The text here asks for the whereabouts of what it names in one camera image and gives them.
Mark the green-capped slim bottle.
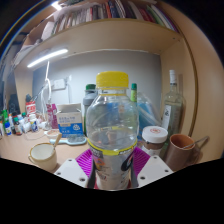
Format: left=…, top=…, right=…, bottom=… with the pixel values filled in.
left=129, top=82, right=139, bottom=103

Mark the metal spoon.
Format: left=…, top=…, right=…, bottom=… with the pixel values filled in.
left=182, top=135, right=211, bottom=150

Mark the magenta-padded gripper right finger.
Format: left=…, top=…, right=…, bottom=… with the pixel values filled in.
left=129, top=145, right=175, bottom=189

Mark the row of books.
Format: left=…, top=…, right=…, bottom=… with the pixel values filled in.
left=41, top=0, right=180, bottom=42

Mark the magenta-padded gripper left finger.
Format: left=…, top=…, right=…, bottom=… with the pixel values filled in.
left=54, top=147, right=98, bottom=190

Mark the grey green-lidded flask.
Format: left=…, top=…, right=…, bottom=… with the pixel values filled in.
left=82, top=83, right=100, bottom=135

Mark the white-lidded jar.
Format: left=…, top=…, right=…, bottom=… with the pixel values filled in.
left=140, top=125, right=169, bottom=158

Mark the wooden spoon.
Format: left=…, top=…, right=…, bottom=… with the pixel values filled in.
left=51, top=132, right=64, bottom=155

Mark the white wall socket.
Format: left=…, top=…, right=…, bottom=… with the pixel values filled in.
left=52, top=77, right=68, bottom=91

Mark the cream ceramic mug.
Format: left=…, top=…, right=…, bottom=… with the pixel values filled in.
left=27, top=142, right=59, bottom=173

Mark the group of small bottles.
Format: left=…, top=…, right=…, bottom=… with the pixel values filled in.
left=0, top=109, right=42, bottom=138

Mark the small white bowl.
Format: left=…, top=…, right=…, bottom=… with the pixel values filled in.
left=44, top=128, right=63, bottom=141

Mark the brown mug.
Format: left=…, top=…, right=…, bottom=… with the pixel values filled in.
left=164, top=133, right=202, bottom=173

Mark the light blue plastic bag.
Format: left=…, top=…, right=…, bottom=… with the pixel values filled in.
left=136, top=92, right=163, bottom=135

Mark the tall clear glass bottle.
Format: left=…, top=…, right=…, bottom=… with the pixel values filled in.
left=160, top=69, right=186, bottom=142

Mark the red-labelled white container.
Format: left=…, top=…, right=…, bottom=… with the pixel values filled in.
left=25, top=100, right=37, bottom=116

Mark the white strip light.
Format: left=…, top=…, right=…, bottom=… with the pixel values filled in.
left=26, top=48, right=70, bottom=69

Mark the blue and white carton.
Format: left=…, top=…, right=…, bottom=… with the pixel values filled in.
left=55, top=102, right=85, bottom=139

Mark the clear yellow-capped drink bottle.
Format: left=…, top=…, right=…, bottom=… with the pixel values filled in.
left=85, top=70, right=140, bottom=192

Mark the pink packet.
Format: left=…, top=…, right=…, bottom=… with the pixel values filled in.
left=45, top=102, right=60, bottom=130

